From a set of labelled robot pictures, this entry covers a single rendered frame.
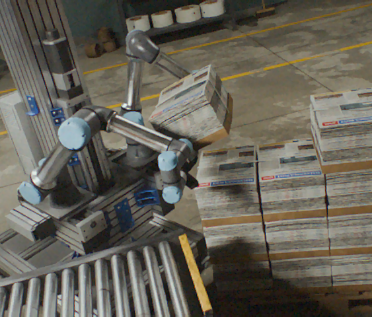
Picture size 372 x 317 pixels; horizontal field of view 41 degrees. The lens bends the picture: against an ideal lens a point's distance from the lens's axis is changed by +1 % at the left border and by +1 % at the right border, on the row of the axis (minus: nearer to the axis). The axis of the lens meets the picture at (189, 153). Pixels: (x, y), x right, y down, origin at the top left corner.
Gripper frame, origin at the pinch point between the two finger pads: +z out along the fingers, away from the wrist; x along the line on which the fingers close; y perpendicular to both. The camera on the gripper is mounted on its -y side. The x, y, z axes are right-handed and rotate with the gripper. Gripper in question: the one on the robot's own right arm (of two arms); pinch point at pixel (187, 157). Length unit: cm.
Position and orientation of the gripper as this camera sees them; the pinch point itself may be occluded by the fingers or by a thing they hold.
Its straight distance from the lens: 221.2
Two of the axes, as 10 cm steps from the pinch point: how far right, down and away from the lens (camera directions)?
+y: -5.2, -7.8, -3.5
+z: 1.4, -4.8, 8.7
